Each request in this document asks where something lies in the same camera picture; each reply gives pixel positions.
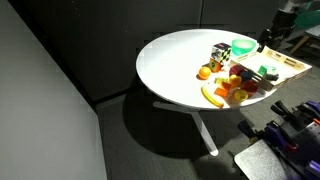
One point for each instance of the small red toy piece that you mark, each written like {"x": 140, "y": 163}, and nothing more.
{"x": 226, "y": 85}

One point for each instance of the gray robot base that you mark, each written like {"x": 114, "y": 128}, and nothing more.
{"x": 259, "y": 162}

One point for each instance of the dark red plum toy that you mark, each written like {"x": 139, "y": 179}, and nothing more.
{"x": 236, "y": 70}

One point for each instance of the checkered patterned cube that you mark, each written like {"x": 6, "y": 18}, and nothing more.
{"x": 219, "y": 55}

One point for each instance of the red toy apple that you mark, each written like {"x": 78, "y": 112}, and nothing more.
{"x": 250, "y": 86}

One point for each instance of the light green toy block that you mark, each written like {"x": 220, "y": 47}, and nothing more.
{"x": 220, "y": 80}

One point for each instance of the orange translucent block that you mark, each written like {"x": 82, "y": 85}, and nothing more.
{"x": 221, "y": 92}

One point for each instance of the purple clamp orange tips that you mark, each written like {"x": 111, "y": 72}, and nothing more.
{"x": 273, "y": 134}

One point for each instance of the yellow orange toy peach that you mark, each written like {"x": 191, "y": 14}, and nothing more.
{"x": 235, "y": 80}

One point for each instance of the yellow toy lemon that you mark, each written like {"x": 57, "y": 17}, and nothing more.
{"x": 241, "y": 95}

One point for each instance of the gray toy block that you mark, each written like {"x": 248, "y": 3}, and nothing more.
{"x": 272, "y": 77}

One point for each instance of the green plastic bowl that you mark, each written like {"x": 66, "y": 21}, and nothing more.
{"x": 242, "y": 46}

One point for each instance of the white table base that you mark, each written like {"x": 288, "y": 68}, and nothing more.
{"x": 194, "y": 113}

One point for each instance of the orange toy fruit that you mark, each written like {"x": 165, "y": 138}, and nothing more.
{"x": 204, "y": 72}

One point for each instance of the wooden tray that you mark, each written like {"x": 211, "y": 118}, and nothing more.
{"x": 288, "y": 68}

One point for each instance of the blue toy block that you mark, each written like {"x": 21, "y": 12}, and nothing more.
{"x": 246, "y": 75}

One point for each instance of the yellow toy banana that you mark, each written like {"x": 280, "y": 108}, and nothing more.
{"x": 212, "y": 98}

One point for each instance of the black perforated mounting board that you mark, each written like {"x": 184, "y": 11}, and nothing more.
{"x": 306, "y": 159}

